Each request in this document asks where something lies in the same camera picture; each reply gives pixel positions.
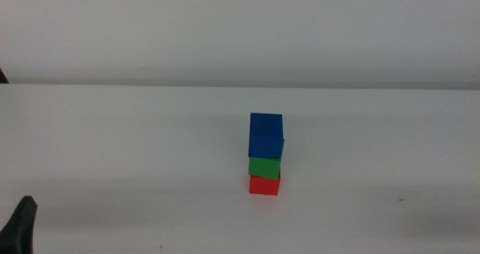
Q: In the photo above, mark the blue cube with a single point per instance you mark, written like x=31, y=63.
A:
x=265, y=134

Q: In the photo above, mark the red cube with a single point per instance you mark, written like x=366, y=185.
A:
x=264, y=186

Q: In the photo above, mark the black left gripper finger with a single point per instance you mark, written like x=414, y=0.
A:
x=17, y=228

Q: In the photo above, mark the green cube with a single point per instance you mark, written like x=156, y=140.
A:
x=262, y=168

